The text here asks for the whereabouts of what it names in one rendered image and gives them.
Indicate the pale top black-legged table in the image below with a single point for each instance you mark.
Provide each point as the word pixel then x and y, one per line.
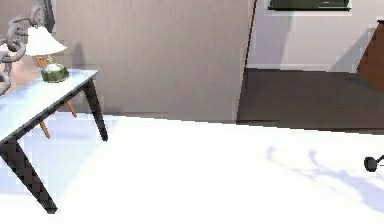
pixel 36 96

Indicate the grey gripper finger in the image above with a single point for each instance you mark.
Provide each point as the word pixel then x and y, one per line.
pixel 370 164

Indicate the brown wooden cupboard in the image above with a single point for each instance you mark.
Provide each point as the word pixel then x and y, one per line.
pixel 375 63

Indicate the orange wooden chair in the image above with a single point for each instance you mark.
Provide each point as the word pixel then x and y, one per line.
pixel 45 130

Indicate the dark green framed picture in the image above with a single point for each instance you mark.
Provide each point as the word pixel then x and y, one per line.
pixel 308 4

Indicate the white shade table lamp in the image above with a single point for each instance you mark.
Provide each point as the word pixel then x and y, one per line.
pixel 41 43

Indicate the green round bowl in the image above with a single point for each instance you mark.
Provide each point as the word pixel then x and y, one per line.
pixel 55 73

